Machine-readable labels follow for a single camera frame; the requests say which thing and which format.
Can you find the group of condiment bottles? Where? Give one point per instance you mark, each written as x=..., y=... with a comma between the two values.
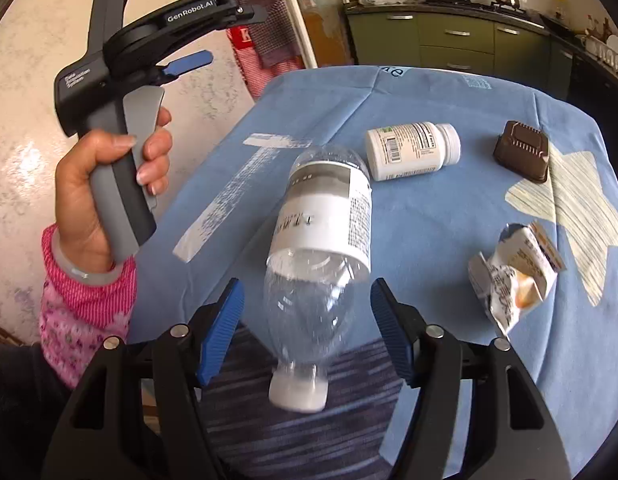
x=599, y=30

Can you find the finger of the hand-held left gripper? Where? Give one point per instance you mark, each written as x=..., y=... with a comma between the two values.
x=189, y=62
x=251, y=14

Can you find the white pill bottle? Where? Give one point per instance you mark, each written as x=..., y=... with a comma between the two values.
x=404, y=152

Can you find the clear plastic bottle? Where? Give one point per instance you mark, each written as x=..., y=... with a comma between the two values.
x=319, y=230

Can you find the person's left forearm pink sleeve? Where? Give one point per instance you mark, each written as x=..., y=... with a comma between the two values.
x=84, y=320

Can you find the dish rack with plates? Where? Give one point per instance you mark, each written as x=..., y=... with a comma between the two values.
x=611, y=57

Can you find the green lower kitchen cabinets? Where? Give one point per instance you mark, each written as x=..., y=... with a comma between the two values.
x=389, y=40

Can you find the glass sliding door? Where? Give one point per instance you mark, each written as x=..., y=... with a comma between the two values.
x=319, y=10

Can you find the pale jade bangle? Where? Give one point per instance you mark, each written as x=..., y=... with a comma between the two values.
x=84, y=276

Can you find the small brown plastic tray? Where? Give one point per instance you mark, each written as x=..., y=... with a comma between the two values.
x=521, y=152

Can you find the red checked apron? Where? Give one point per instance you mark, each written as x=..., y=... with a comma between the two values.
x=269, y=80

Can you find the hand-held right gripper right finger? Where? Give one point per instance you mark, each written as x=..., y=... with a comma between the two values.
x=391, y=335

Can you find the person's dark clothing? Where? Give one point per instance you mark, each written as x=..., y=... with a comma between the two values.
x=19, y=410

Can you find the person's left hand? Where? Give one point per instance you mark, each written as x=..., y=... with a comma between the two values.
x=79, y=200

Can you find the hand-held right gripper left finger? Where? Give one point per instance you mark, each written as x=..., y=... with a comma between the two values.
x=221, y=332

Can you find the crumpled white carton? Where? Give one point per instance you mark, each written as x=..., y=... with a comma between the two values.
x=509, y=280

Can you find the purple checked apron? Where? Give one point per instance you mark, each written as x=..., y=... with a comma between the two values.
x=274, y=25

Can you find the blue printed tablecloth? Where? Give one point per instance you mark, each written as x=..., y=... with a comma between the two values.
x=439, y=220

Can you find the gas stove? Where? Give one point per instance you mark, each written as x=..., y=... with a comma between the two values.
x=476, y=4

